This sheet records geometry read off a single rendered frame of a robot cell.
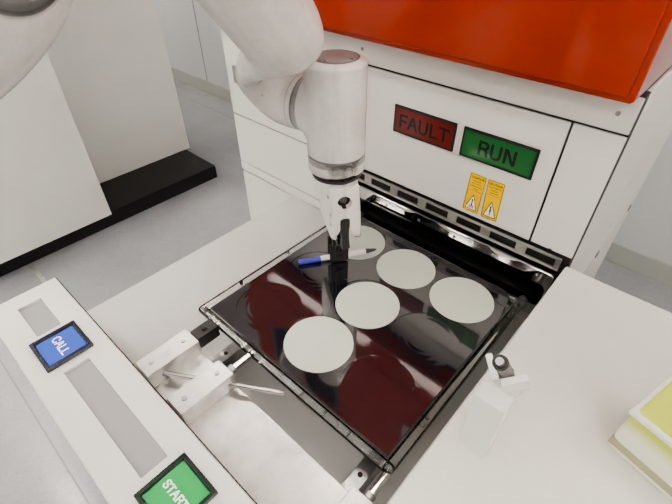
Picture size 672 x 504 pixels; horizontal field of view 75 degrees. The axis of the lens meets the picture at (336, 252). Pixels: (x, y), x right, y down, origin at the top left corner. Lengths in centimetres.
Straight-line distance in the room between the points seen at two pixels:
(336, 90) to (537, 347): 40
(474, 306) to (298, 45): 46
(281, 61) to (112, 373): 40
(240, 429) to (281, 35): 45
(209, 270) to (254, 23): 56
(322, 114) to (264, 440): 42
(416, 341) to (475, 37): 41
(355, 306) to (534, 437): 31
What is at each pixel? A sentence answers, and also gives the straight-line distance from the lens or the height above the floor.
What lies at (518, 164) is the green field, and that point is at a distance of 70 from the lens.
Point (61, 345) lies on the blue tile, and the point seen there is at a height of 96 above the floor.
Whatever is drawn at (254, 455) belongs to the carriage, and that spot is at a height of 88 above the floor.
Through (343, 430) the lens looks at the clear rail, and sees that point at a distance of 57.
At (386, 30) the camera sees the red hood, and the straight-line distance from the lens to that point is 70.
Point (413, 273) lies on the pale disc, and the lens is 75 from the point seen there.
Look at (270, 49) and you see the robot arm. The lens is 46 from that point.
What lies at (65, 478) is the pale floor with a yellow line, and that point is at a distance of 174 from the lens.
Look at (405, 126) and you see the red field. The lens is 78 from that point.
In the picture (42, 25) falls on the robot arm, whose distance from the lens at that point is 24.
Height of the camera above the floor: 141
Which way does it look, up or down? 40 degrees down
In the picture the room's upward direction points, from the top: straight up
